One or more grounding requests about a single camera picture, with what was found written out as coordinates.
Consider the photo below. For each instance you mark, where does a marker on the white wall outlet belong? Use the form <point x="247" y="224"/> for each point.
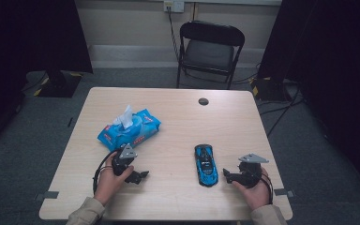
<point x="174" y="5"/>

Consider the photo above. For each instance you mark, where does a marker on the person's right hand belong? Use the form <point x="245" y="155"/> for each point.
<point x="258" y="195"/>

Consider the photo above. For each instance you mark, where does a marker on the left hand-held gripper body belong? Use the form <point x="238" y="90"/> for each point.
<point x="122" y="162"/>

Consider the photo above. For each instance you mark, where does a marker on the black stand base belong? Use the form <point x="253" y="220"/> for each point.
<point x="59" y="86"/>
<point x="268" y="90"/>

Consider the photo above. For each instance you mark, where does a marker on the white wet wipe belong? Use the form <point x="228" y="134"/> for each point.
<point x="126" y="118"/>

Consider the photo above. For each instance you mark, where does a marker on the person's left hand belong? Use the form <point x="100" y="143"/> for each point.
<point x="107" y="186"/>

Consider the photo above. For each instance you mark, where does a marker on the black curtain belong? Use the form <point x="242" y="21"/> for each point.
<point x="28" y="34"/>
<point x="334" y="47"/>

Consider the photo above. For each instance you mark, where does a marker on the blue wet wipes pack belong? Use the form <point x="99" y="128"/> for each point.
<point x="143" y="129"/>

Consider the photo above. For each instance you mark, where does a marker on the black folding chair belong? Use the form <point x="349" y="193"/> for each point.
<point x="209" y="54"/>

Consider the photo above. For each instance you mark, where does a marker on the blue toy car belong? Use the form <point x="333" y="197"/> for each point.
<point x="206" y="167"/>

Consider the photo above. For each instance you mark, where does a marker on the black table grommet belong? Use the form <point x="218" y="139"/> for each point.
<point x="203" y="101"/>

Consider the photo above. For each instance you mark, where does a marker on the grey tape strip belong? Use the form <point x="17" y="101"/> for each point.
<point x="282" y="192"/>
<point x="48" y="195"/>

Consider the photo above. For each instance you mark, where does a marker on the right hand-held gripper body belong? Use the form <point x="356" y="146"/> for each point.
<point x="250" y="175"/>

